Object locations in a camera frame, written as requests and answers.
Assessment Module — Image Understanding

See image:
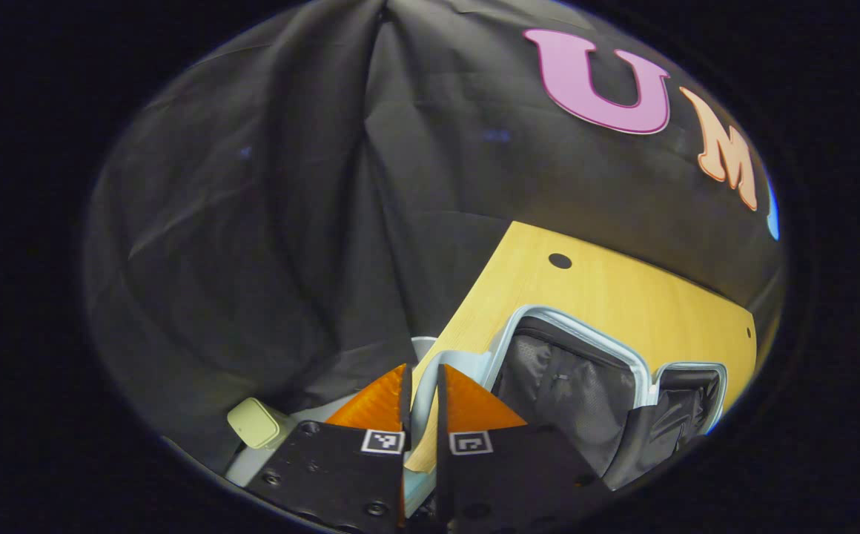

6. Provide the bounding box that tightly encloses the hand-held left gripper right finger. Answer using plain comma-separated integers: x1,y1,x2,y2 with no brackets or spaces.
435,363,616,532

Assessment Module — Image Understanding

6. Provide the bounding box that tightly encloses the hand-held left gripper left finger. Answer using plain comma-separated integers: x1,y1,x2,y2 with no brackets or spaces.
243,363,413,532

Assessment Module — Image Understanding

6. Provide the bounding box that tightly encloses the light blue suitcase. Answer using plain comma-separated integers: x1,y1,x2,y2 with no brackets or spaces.
222,304,729,520

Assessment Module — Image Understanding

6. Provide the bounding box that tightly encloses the black backdrop cloth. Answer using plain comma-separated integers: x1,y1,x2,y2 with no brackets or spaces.
82,0,784,475

